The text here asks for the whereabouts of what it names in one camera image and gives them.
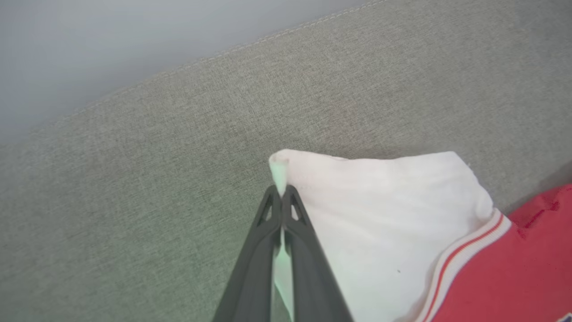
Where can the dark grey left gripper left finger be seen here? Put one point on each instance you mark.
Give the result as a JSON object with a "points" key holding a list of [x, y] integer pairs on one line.
{"points": [[254, 273]]}

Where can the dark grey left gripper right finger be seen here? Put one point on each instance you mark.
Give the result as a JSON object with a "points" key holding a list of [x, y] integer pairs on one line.
{"points": [[310, 277]]}

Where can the red and white jersey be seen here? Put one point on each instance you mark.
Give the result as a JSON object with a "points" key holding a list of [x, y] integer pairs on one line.
{"points": [[384, 214]]}

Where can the grey fabric sofa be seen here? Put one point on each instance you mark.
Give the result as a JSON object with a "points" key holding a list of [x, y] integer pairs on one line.
{"points": [[178, 156]]}

